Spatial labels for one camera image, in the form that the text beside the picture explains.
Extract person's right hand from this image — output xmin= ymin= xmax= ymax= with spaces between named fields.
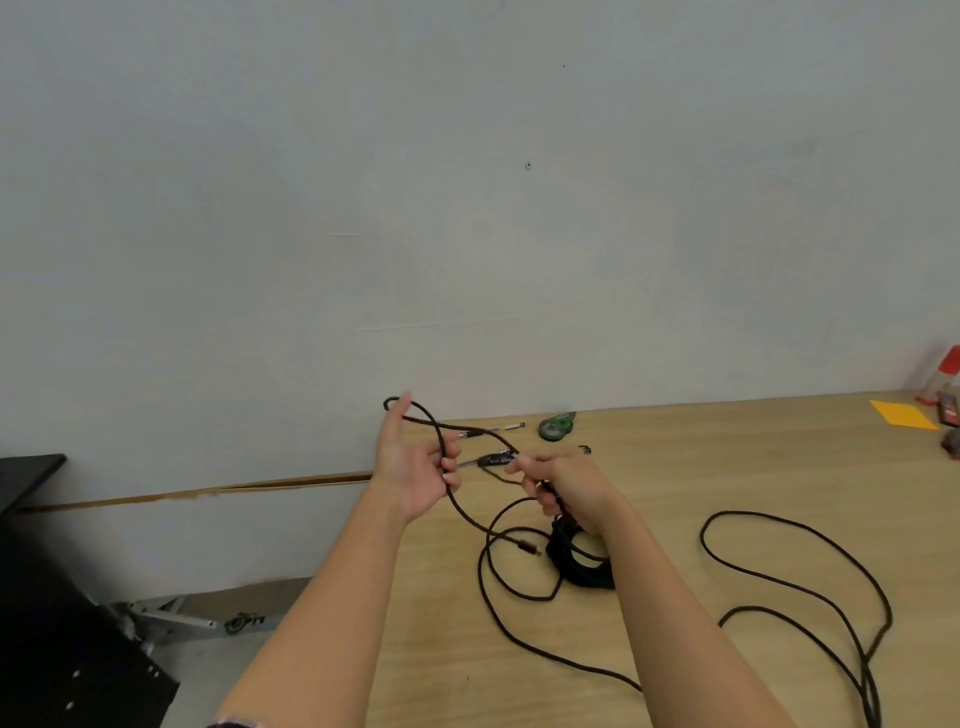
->
xmin=504 ymin=450 xmax=625 ymax=538

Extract person's left hand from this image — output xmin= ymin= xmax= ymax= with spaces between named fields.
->
xmin=372 ymin=390 xmax=464 ymax=526

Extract long black cable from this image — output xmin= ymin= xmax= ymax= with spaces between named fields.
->
xmin=382 ymin=396 xmax=894 ymax=728

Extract person's left forearm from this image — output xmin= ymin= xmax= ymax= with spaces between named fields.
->
xmin=216 ymin=483 xmax=410 ymax=728

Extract person's right forearm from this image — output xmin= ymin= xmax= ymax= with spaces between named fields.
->
xmin=596 ymin=506 xmax=798 ymax=728

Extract grey metal table foot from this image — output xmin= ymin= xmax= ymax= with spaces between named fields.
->
xmin=111 ymin=595 xmax=288 ymax=655

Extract orange sticky note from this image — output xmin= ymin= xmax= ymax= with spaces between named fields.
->
xmin=869 ymin=399 xmax=940 ymax=432

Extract black desk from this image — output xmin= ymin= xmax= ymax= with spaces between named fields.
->
xmin=0 ymin=453 xmax=182 ymax=728

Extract red and white glue bottle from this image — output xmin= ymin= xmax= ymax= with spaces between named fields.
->
xmin=915 ymin=344 xmax=960 ymax=407

